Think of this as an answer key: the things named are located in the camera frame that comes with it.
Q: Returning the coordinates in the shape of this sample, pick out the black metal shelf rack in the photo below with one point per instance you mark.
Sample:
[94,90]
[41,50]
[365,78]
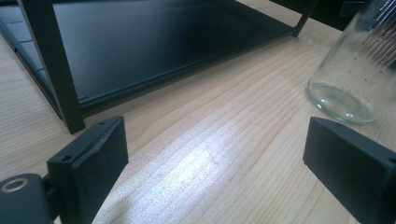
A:
[149,46]

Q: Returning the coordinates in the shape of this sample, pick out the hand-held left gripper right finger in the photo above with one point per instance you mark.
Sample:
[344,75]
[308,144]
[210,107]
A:
[351,168]

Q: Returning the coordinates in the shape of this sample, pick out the thin metal sticks bundle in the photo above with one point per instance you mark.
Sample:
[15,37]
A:
[380,40]

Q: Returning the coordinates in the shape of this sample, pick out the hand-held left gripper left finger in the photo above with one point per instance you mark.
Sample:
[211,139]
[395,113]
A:
[93,168]

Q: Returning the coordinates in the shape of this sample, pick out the clear glass bottle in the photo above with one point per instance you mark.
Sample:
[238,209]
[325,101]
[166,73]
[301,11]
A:
[351,77]

